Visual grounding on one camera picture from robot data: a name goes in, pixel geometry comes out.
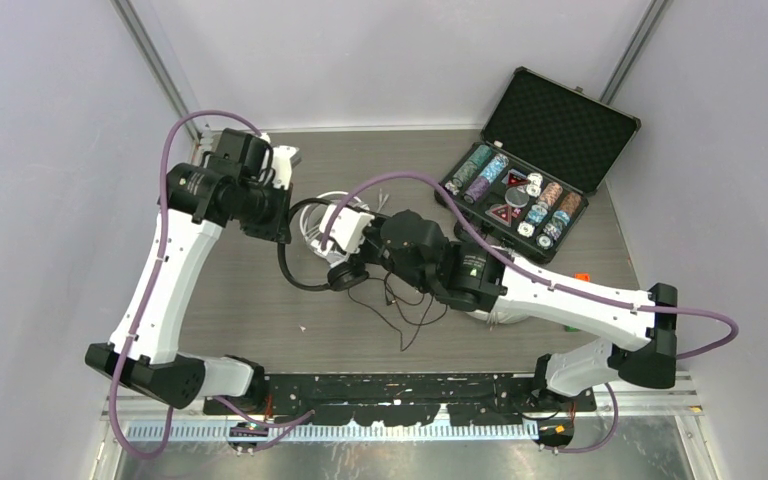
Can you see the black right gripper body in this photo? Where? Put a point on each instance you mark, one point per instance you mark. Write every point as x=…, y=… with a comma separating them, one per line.
x=371, y=240

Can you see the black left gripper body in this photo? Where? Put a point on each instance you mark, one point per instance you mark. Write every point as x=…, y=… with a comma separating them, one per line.
x=265, y=210

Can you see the black headphones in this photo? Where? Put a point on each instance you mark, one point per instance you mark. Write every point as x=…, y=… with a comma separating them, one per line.
x=340, y=278

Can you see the small white headphones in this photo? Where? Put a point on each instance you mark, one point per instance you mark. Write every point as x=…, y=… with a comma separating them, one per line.
x=311, y=215

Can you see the large white grey headphones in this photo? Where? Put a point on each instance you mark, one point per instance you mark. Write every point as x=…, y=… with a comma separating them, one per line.
x=499, y=317

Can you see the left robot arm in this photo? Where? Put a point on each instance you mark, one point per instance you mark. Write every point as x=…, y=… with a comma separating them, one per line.
x=143, y=351

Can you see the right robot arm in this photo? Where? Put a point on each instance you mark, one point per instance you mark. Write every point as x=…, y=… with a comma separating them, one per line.
x=635, y=339

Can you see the black poker chip case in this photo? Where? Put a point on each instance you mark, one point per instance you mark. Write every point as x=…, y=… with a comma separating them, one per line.
x=541, y=155

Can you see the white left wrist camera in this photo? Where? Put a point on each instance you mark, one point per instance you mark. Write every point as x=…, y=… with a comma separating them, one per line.
x=278, y=163

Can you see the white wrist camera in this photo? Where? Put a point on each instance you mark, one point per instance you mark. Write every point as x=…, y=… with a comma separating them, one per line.
x=278, y=163
x=341, y=233

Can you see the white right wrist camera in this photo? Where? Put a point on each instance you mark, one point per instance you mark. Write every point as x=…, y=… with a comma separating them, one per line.
x=341, y=233

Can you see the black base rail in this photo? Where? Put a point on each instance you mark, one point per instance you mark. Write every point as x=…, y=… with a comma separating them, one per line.
x=467, y=399

